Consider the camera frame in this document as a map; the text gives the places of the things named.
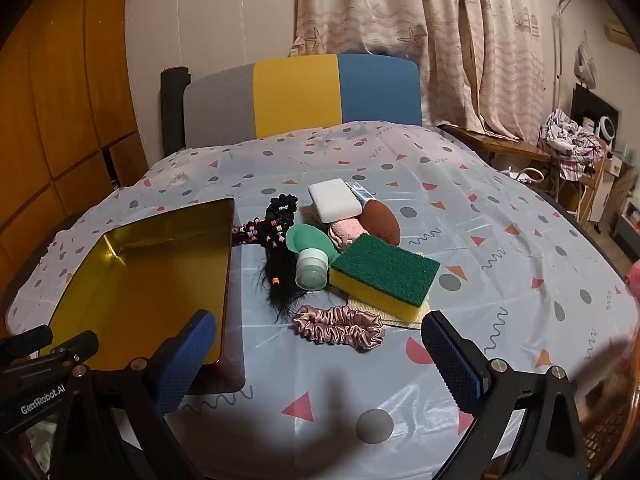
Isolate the white foam sponge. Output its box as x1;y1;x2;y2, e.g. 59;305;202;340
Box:
307;178;363;224

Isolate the white ring light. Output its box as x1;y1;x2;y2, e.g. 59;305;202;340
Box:
597;116;621;153

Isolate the pink fluffy towel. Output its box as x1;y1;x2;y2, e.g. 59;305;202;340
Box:
328;217;368;253

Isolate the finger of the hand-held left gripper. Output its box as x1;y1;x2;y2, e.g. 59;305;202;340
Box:
0;325;54;357
37;330;99;368

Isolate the black beaded hair extension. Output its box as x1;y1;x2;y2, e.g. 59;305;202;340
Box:
231;215;306;323

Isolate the pile of clothes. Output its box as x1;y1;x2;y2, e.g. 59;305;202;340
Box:
539;109;608;181

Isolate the brown makeup sponge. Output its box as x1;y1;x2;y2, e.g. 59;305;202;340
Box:
360;200;402;246

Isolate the air conditioner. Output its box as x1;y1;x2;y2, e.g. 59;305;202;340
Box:
602;17;636;48

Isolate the pink cloth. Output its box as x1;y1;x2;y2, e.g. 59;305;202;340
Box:
625;260;640;301

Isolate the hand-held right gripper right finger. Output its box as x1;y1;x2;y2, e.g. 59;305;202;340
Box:
421;311;588;480

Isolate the wooden wardrobe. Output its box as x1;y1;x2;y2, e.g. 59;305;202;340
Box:
0;0;151;321

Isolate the garment steamer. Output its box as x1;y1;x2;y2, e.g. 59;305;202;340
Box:
550;0;600;111

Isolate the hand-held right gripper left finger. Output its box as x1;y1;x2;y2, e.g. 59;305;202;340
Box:
50;310;218;480

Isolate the beige printed curtain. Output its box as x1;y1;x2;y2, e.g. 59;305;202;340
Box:
290;0;548;141

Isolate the grey yellow blue chair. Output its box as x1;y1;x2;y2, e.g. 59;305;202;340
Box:
160;54;423;158

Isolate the gold metal tin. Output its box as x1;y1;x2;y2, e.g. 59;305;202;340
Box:
39;197;237;373

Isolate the wooden side table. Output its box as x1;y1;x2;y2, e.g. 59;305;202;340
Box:
437;122;553;181

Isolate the black monitor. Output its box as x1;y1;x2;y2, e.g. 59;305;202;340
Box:
570;82;623;131

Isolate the tissue packet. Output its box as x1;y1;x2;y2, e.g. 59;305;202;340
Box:
345;180;373;206

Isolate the white cabinet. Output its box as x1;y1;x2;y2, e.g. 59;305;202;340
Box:
590;150;640;241

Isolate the wicker chair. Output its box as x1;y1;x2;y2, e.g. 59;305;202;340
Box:
580;380;640;480

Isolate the black scrunchie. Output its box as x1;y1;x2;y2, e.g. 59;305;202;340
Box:
265;195;299;233

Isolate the green yellow scouring sponge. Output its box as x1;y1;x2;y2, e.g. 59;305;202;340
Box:
328;234;441;323

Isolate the pink satin scrunchie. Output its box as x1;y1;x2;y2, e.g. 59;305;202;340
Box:
292;305;386;350

